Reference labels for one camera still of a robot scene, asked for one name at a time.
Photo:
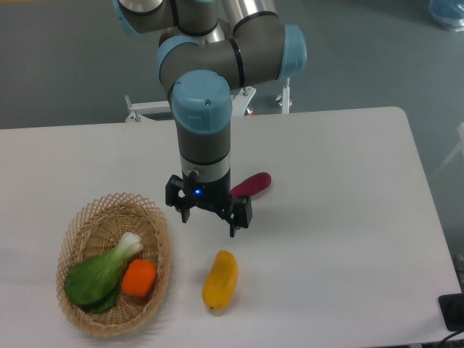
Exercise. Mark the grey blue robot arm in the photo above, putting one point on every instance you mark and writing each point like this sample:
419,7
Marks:
207,50

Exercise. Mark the white chair frame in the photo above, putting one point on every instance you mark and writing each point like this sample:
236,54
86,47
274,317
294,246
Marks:
457,149

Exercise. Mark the green bok choy toy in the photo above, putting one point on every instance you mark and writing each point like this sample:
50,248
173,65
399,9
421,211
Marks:
94,285

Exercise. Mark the black device at table edge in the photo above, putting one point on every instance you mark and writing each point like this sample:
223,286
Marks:
451,306

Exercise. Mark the orange toy fruit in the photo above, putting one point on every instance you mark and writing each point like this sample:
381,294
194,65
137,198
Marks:
139,278

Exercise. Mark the blue plastic bag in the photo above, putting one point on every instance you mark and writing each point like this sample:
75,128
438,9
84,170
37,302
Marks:
448,13

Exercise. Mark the white stand leg with caster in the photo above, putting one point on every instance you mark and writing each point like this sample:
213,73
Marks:
283,100

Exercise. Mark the yellow mango toy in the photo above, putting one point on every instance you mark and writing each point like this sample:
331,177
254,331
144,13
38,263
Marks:
220,285

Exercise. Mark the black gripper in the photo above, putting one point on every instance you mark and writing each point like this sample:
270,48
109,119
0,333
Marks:
188,191

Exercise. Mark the purple sweet potato toy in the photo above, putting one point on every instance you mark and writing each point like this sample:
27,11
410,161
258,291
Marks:
252,185

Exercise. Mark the woven wicker basket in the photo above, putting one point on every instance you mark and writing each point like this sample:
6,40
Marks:
96,230

